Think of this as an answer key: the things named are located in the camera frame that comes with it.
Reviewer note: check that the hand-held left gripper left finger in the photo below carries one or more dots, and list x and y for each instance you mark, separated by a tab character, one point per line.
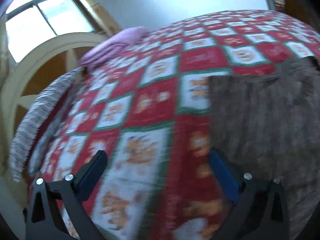
88	180

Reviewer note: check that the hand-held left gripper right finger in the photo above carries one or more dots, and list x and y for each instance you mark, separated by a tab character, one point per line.
223	177

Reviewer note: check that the brown striped knit garment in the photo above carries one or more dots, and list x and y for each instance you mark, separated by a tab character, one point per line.
262	120

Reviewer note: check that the grey striped bed sheet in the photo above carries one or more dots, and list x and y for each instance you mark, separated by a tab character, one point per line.
37	110

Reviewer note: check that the red checkered bear-print blanket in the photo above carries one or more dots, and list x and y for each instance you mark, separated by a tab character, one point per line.
155	100

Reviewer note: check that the cream wooden bed headboard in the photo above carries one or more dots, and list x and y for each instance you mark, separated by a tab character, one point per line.
15	85

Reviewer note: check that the folded purple towel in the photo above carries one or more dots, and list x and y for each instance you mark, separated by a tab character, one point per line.
112	46

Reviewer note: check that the window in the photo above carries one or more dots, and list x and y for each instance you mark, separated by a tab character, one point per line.
50	17

